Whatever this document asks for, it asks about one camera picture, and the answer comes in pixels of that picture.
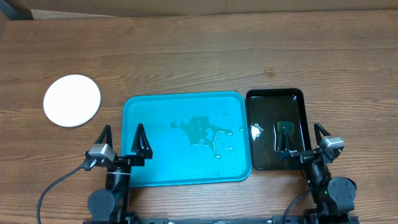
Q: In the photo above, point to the black water tray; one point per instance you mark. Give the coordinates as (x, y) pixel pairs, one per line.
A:
(269, 113)

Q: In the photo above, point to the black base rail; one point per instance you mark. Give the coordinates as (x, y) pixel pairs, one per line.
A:
(274, 220)

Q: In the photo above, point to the green and yellow sponge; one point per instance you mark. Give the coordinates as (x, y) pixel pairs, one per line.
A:
(284, 131)

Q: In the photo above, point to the teal plastic tray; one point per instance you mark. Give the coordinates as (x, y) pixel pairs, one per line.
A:
(196, 138)

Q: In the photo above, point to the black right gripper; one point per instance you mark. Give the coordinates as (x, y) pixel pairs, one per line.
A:
(302, 155)

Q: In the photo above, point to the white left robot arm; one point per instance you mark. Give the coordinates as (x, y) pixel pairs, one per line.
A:
(110, 205)

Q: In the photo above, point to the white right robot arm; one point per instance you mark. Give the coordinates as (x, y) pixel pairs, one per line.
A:
(333, 197)

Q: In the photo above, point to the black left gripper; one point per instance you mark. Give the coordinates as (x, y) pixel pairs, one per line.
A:
(138, 160)

